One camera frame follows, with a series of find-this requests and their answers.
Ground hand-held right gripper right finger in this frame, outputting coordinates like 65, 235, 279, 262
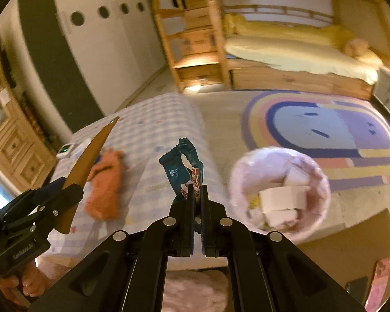
200, 184, 366, 312

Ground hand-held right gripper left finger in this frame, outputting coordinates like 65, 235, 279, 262
28, 185, 196, 312

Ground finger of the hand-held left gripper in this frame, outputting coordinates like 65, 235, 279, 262
39, 184, 84, 225
18, 176, 67, 213

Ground brown paper envelope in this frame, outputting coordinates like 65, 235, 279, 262
55, 116, 121, 235

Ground pink bag trash bin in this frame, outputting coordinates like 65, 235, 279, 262
229, 146, 332, 245

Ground teal snack packet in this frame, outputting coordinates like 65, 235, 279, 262
159, 137, 205, 203

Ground person's left hand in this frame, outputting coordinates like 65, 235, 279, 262
0, 261, 50, 307

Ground orange cloth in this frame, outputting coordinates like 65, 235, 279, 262
84, 148, 128, 222

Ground white device with green lights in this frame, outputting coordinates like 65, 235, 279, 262
56, 142, 77, 160

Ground wooden cabinet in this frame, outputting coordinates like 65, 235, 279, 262
0, 25, 58, 193

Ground pink fluffy cushion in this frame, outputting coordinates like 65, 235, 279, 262
35, 256, 232, 312

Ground brown board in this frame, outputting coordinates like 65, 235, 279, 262
298, 208, 390, 303

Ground white wardrobe with round holes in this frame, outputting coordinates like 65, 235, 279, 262
17, 0, 167, 137

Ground rainbow rug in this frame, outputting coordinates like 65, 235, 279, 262
240, 90, 390, 193

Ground black phone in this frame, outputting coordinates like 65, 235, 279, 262
344, 276, 370, 303

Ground wooden bunk bed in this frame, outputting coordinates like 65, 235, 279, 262
214, 0, 390, 102

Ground pink patterned card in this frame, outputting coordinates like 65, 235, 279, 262
365, 256, 390, 310

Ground wooden stair drawers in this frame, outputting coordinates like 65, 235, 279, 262
152, 0, 232, 94

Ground yellow bedding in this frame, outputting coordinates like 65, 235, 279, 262
222, 13, 380, 86

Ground white storage cabinet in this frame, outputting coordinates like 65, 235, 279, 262
372, 66, 390, 121

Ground pink plush toy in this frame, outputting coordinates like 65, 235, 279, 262
344, 38, 372, 56

